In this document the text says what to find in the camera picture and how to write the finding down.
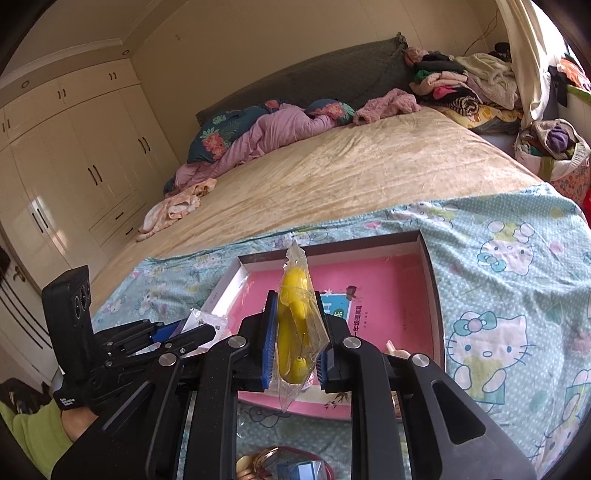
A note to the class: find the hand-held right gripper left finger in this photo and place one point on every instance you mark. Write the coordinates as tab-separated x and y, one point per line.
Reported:
269	350

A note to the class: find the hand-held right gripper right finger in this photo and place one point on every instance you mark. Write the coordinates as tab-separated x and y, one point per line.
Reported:
323	374

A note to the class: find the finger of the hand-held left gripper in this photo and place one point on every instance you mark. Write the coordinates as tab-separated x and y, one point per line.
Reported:
168	331
194	339

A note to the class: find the clear earring packet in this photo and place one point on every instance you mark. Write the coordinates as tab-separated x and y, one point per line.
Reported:
203	321

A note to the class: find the yellow hoop earrings clear bag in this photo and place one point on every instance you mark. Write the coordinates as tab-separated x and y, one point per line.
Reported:
295	300

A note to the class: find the cream hair claw clip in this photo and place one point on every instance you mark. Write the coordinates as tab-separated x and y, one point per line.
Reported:
398	351

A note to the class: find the shallow grey box pink bottom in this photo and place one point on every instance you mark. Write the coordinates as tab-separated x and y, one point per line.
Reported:
392	300

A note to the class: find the person's left forearm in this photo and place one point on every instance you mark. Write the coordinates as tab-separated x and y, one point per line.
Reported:
37	434

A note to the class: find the white door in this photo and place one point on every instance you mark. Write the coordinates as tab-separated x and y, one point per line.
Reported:
23	314

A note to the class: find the small blue card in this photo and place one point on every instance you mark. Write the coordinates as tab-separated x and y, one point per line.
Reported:
304	471

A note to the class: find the pale pink crumpled garment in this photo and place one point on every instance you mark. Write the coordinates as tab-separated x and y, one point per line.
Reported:
175	207

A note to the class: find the cream wardrobe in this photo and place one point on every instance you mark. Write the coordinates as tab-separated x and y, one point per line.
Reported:
92	152

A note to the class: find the beige bed sheet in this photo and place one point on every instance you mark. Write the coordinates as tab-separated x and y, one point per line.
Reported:
346	175

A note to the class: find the cartoon cat printed blanket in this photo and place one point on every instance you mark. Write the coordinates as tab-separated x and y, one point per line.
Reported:
508	286

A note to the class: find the dark floral pillow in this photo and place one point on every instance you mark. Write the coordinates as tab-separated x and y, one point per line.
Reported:
334	110
221	134

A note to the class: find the pink quilt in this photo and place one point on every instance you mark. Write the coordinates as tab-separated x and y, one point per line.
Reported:
277	129

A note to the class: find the pink fuzzy garment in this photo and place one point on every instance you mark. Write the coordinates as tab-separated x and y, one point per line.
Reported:
388	106

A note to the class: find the grey bed headboard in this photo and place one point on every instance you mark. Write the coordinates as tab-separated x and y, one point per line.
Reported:
323	74

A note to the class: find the yellow printed blanket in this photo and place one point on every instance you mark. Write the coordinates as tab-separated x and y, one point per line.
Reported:
494	115

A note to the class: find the floral fabric basket with clothes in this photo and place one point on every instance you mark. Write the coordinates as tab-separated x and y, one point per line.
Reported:
568	180

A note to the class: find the pile of clothes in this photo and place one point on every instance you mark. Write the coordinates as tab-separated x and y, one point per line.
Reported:
461	83

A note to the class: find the cream curtain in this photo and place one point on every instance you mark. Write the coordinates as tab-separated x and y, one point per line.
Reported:
531	60

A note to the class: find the clothes on window sill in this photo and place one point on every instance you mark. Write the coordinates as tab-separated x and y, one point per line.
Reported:
575	74

